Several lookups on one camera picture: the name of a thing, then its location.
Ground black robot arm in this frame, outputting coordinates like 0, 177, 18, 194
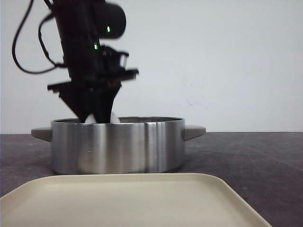
47, 0, 139, 123

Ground stainless steel pot grey handles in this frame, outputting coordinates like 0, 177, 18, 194
31, 116, 206, 175

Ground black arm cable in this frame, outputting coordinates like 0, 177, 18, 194
11, 0, 69, 74

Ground cream plastic tray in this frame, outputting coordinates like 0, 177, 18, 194
0, 173, 268, 227

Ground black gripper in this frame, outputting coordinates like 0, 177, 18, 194
47, 14, 139, 123

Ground panda bun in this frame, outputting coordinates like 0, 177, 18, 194
85, 112, 120, 123

